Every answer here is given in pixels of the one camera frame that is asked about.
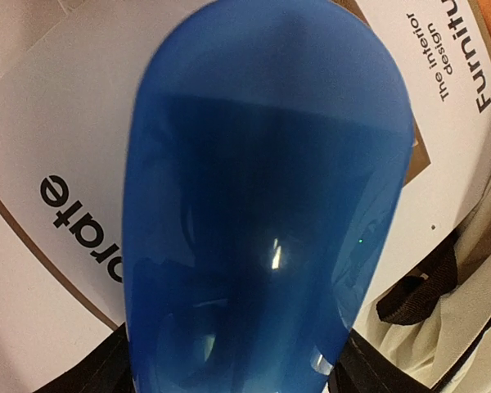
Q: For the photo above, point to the white Decorate furniture book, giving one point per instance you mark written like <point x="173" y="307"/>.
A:
<point x="68" y="74"/>

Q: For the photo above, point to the beige canvas backpack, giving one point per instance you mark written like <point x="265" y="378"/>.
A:
<point x="428" y="310"/>

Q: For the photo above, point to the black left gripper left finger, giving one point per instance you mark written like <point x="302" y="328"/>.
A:
<point x="105" y="370"/>

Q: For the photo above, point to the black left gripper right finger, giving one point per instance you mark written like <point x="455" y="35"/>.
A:
<point x="361" y="368"/>

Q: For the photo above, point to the blue glasses case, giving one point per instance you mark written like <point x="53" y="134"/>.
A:
<point x="269" y="145"/>

